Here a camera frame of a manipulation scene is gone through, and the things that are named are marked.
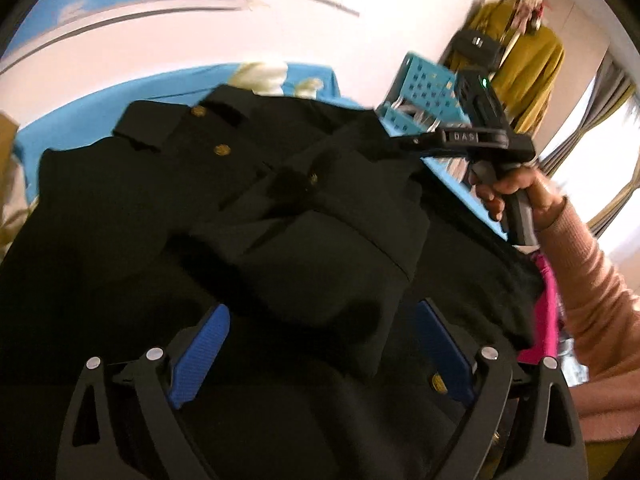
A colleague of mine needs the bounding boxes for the black jacket gold buttons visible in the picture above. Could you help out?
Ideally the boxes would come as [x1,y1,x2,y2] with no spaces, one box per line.
[1,86,544,479]

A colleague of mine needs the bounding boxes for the pink sweater right forearm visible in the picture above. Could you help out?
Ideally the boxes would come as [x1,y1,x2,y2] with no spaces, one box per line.
[538,202,639,442]

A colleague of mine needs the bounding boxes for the person's right hand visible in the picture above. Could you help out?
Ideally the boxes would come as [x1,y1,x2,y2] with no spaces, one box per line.
[469,166,566,231]

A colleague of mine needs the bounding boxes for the blue perforated plastic basket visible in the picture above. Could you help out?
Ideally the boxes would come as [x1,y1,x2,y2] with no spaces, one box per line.
[376,52,471,136]

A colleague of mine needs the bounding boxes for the mustard yellow hanging sweater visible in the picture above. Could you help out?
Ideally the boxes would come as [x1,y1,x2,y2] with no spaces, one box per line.
[445,0,565,136]

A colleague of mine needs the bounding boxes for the black hanging handbag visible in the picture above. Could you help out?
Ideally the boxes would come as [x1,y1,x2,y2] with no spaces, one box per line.
[452,29,503,70]

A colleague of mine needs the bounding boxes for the magenta garment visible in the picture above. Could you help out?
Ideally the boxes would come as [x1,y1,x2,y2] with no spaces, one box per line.
[518,250,559,364]

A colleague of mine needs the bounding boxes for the grey curtain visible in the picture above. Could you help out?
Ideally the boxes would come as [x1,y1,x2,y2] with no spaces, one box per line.
[540,53,639,237]

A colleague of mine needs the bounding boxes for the cream white folded garment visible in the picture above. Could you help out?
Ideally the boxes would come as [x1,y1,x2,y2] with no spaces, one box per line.
[0,164,39,259]

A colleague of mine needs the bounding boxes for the brown folded garment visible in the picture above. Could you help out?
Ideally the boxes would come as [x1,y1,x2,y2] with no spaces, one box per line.
[0,113,18,188]

